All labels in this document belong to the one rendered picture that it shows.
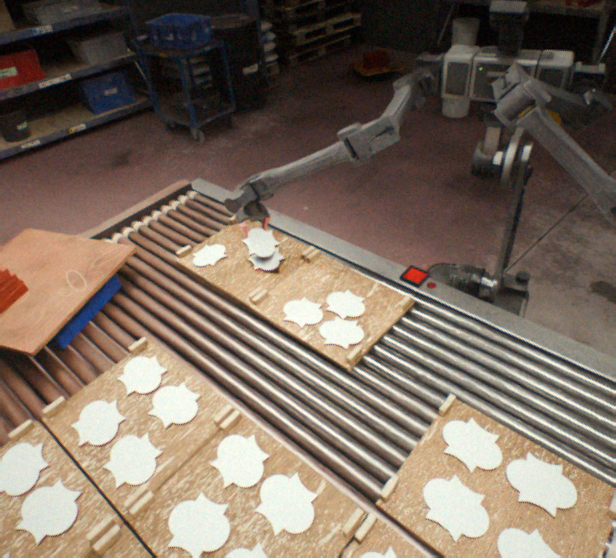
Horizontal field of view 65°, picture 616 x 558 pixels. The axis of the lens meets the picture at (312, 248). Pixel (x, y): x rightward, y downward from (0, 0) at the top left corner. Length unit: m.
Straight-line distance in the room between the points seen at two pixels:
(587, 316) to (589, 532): 1.94
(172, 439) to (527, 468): 0.86
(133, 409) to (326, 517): 0.59
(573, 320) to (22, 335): 2.61
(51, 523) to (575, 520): 1.14
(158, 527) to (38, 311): 0.78
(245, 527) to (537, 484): 0.65
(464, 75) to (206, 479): 1.46
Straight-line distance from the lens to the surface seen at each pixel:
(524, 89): 1.30
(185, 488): 1.30
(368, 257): 1.79
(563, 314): 3.07
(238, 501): 1.25
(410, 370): 1.45
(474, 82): 1.82
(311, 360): 1.46
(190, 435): 1.36
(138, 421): 1.44
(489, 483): 1.28
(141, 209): 2.23
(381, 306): 1.58
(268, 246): 1.71
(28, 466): 1.48
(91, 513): 1.35
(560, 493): 1.30
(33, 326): 1.68
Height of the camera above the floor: 2.05
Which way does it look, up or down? 38 degrees down
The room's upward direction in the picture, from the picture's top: 5 degrees counter-clockwise
